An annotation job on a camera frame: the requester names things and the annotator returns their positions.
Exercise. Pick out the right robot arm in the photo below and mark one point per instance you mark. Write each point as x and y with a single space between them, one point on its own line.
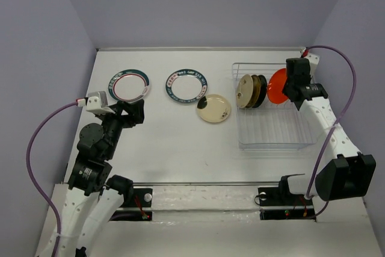
341 171

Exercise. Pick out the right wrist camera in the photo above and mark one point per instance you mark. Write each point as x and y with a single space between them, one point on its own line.
312 58

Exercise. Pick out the orange plate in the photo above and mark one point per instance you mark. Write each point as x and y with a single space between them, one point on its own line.
275 87

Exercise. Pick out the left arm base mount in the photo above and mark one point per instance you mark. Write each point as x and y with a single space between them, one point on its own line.
138 208

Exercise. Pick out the yellow brown patterned plate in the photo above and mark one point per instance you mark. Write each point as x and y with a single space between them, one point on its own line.
256 91

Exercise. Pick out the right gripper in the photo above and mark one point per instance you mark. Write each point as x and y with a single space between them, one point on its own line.
286 83

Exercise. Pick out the cream plate with red dot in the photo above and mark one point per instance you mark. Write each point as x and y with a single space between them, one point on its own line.
245 96

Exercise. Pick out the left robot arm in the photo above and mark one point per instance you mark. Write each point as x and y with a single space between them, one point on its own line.
92 194

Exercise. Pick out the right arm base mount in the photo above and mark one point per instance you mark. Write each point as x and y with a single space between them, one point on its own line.
278 203

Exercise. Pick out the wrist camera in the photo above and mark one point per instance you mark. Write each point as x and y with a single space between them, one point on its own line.
312 58
97 103

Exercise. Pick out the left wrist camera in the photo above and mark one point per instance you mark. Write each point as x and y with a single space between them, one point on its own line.
97 103

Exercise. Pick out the green rimmed plate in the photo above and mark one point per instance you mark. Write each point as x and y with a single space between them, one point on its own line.
129 85
186 86

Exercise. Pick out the cream plate with black patch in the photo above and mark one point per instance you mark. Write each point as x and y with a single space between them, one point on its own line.
213 108

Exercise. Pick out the white wire dish rack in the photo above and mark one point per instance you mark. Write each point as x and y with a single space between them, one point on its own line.
273 127

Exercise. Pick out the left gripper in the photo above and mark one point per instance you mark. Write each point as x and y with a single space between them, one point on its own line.
136 114

